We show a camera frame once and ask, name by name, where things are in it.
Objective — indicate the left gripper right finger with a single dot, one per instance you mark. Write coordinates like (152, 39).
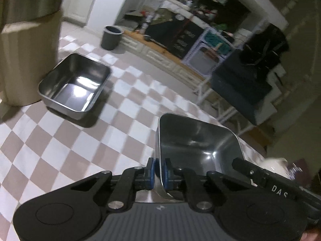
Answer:
(187, 181)

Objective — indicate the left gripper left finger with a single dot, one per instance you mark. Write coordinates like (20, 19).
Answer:
(125, 186)

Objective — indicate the steel rectangular tray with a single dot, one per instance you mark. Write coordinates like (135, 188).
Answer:
(194, 144)
(74, 85)

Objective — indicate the silver balloon-dog figurine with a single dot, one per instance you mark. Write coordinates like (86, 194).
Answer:
(293, 171)

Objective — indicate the white cat-shaped ceramic cover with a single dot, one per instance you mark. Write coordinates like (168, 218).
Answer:
(276, 165)

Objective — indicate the checkered tablecloth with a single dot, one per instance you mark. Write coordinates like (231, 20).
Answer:
(42, 151)

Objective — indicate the dark blue folding chair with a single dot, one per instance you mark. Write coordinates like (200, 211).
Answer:
(244, 85)

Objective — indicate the poizon storage box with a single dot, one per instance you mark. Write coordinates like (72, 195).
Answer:
(209, 51)

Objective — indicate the black have-a-nice-day cloth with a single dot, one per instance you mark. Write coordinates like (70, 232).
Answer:
(173, 31)

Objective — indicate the grey waste bin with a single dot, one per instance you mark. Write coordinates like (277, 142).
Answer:
(111, 37)

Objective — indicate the black jacket on chair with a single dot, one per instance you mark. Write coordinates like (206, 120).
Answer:
(265, 49)

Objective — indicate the beige thermos jug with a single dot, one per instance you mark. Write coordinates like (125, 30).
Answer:
(30, 32)

